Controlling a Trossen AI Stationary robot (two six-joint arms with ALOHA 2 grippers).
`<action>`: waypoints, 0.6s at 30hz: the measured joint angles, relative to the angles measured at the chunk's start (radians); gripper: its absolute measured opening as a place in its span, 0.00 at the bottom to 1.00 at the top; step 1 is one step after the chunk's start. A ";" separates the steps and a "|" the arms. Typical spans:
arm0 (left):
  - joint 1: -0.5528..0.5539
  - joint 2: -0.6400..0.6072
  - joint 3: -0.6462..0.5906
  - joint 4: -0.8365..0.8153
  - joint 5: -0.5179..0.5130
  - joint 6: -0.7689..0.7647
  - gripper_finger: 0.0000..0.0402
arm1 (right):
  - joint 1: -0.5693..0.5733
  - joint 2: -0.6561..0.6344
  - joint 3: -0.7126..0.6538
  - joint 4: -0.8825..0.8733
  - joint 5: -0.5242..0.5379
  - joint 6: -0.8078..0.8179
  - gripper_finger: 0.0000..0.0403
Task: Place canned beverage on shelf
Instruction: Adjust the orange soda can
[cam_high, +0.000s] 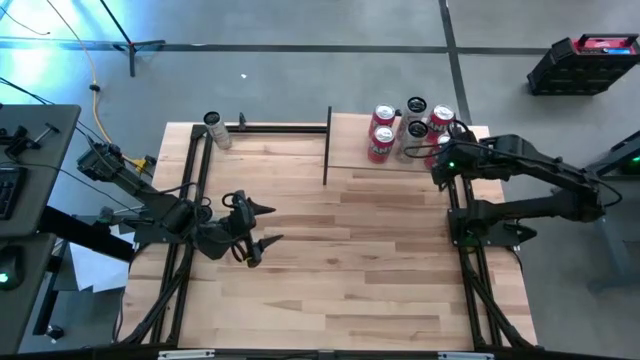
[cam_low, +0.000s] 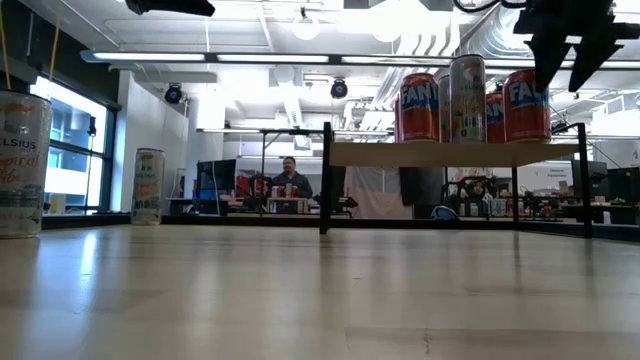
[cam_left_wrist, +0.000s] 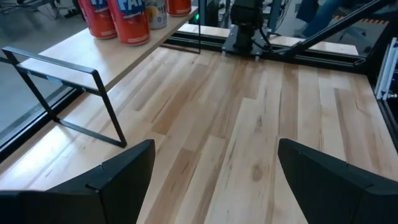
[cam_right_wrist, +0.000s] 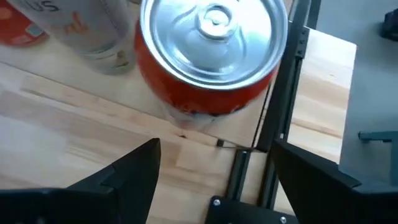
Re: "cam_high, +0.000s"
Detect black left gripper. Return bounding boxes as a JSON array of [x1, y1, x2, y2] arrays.
[[222, 189, 285, 269]]

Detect white Celsius drink can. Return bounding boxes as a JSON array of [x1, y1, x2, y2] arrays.
[[202, 110, 233, 151], [397, 96, 428, 132], [396, 119, 429, 164]]

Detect black and red tool case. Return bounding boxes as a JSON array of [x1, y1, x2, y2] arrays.
[[525, 32, 640, 97]]

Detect white paper sheets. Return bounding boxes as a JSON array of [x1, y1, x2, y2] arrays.
[[68, 223, 135, 295]]

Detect grey metal stand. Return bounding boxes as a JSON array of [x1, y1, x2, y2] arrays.
[[549, 128, 640, 292]]

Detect black support beam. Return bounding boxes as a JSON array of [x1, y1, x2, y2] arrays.
[[37, 205, 137, 265]]

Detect black tripod stand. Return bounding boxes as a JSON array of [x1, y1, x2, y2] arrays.
[[98, 0, 167, 79]]

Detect grey desk top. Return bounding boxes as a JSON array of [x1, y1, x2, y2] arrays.
[[0, 103, 82, 239], [0, 232, 57, 355]]

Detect black computer mouse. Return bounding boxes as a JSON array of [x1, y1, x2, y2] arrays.
[[0, 245, 25, 292]]

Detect black keyboard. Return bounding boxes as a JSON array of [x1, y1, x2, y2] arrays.
[[0, 166, 30, 222]]

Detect black desk clamp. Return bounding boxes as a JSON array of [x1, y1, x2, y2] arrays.
[[0, 122, 62, 157]]

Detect black aluminium rig frame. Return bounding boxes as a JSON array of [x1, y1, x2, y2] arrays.
[[113, 121, 540, 360]]

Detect wooden shelf with black frame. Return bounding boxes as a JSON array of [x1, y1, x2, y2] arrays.
[[322, 105, 494, 194]]

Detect silver bracket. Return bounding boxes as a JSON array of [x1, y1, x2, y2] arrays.
[[437, 351, 496, 360], [157, 349, 217, 360]]

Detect yellow extension cord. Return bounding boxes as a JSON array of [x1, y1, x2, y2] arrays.
[[46, 0, 149, 174]]

